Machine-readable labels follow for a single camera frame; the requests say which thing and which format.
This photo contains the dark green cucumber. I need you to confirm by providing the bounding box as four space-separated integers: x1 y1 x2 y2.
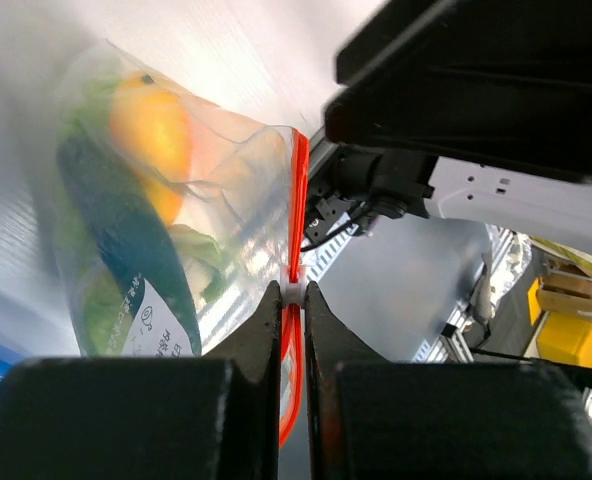
56 132 202 355

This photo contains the white cauliflower with leaves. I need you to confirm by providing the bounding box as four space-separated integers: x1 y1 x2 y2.
168 224 233 304

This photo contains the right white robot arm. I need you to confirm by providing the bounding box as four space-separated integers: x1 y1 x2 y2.
308 1 592 255

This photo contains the white slotted cable duct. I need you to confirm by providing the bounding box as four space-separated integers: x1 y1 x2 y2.
302 226 356 282

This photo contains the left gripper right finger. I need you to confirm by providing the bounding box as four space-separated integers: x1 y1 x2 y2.
304 283 592 479

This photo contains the green grape bunch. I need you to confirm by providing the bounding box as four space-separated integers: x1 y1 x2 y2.
52 74 121 356

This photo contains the yellow orange mango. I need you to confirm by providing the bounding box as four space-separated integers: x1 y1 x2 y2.
108 70 195 227

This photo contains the yellow storage bin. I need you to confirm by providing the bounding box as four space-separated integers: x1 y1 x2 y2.
527 274 592 368

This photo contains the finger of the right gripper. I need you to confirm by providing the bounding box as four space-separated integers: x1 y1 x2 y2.
325 84 592 183
335 1 592 85

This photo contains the clear zip bag orange zipper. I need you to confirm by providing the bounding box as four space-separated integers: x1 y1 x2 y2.
43 41 310 443

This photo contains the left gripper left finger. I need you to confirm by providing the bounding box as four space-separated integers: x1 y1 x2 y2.
0 282 282 479

